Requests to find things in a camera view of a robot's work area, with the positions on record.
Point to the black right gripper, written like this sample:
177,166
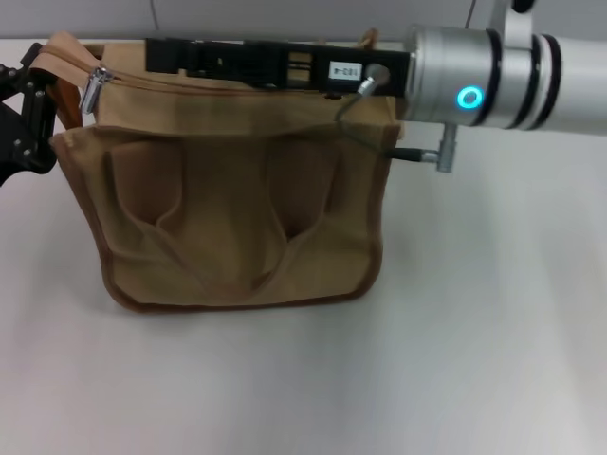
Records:
313,73

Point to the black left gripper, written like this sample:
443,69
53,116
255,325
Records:
33,154

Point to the silver metal zipper pull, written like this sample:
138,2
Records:
92,92

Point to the khaki canvas food bag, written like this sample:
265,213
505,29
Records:
227,213

